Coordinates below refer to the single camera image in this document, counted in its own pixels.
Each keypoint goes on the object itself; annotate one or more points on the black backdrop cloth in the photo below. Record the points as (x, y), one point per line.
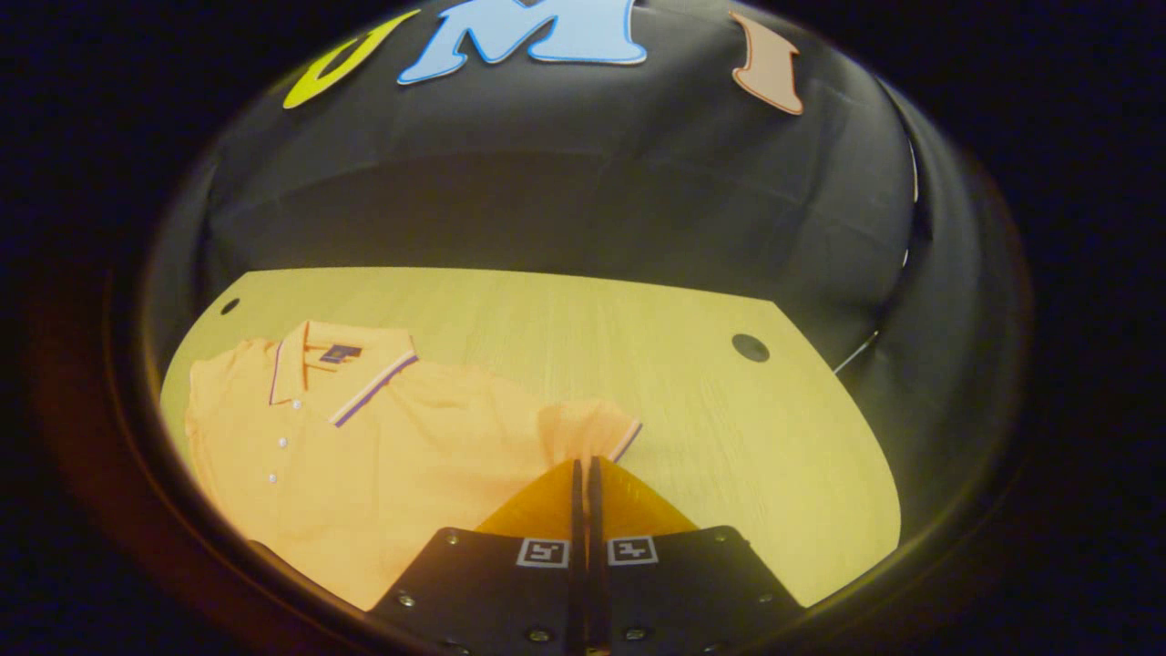
(547, 200)

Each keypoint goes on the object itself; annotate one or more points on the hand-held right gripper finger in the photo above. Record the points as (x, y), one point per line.
(577, 583)
(595, 583)

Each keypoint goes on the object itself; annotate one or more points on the orange T-shirt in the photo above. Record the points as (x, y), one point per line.
(410, 474)

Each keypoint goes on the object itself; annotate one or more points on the black round table grommet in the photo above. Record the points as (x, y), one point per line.
(230, 306)
(750, 347)

